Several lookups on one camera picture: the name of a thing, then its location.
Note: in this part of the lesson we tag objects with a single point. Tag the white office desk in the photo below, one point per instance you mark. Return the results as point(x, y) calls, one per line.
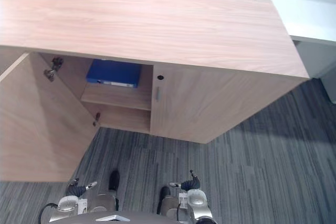
point(302, 6)

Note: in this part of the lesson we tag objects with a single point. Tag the small metal door hinge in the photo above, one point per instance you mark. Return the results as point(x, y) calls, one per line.
point(96, 119)

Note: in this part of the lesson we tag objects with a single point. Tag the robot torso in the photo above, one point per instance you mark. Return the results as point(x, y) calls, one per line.
point(126, 218)

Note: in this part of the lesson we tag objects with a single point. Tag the closed wooden cabinet door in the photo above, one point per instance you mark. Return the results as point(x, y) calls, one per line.
point(210, 103)

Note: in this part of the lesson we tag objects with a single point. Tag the large metal door hinge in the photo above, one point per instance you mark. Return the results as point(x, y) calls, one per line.
point(53, 67)

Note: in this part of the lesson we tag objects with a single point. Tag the wooden cabinet shelf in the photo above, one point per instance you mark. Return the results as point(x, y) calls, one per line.
point(118, 96)

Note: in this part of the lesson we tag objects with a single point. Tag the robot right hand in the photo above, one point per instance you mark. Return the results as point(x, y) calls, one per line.
point(187, 182)

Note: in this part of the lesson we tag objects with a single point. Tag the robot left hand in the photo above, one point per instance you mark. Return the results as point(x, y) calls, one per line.
point(77, 187)

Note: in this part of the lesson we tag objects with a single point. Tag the blue file folder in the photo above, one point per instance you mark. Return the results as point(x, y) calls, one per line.
point(113, 73)

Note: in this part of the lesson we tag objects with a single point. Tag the round black door lock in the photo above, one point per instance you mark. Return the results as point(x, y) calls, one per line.
point(160, 77)

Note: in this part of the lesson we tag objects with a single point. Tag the open wooden cabinet door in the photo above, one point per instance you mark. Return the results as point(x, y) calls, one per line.
point(39, 119)

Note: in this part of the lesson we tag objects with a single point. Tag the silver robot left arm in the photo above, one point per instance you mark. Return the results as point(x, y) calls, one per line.
point(68, 207)

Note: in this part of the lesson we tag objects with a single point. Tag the wooden office cabinet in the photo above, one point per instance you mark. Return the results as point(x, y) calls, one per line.
point(157, 24)

